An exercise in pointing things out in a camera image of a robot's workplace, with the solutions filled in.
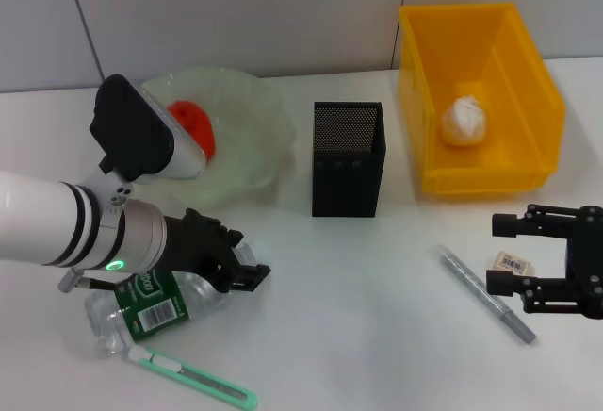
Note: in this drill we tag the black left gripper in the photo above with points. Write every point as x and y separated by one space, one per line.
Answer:
188 246

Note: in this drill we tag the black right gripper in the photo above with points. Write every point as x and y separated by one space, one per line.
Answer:
586 265

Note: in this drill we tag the clear bottle green label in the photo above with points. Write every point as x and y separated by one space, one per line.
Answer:
155 312

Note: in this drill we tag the mint green utility knife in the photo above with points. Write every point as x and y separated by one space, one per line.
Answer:
202 378

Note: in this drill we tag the red-orange toy orange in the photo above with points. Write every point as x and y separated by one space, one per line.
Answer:
198 123

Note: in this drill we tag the white paper ball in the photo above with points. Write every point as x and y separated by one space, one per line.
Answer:
464 121

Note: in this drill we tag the beige eraser with barcode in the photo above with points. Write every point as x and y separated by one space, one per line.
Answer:
511 261

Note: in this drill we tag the grey marker pen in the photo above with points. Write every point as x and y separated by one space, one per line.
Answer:
476 288

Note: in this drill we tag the translucent green fruit plate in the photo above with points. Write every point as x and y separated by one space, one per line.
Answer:
249 147

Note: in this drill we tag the black mesh pen holder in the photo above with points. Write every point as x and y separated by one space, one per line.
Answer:
346 185

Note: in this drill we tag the yellow plastic bin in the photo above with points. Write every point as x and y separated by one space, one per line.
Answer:
424 76

